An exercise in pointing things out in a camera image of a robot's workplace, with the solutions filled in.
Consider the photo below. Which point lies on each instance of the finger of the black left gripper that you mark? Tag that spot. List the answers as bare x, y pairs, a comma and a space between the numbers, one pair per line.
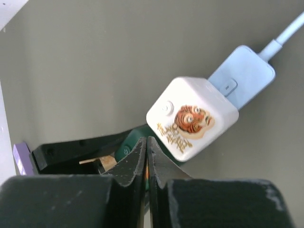
65, 157

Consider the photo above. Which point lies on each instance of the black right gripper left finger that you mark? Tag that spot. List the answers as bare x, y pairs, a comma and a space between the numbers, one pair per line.
112, 200

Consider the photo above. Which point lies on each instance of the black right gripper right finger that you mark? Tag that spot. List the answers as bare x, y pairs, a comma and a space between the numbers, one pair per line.
178, 200

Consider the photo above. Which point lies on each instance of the orange wooden cube plug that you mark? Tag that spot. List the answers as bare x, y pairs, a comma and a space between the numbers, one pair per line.
101, 164

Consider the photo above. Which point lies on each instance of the purple power strip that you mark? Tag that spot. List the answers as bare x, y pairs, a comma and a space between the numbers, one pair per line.
21, 155

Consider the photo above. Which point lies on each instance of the white tiger cube plug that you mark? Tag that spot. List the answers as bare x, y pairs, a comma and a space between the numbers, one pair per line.
189, 115

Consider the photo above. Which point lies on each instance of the white light-blue power strip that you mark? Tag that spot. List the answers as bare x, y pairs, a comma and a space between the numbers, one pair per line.
242, 76

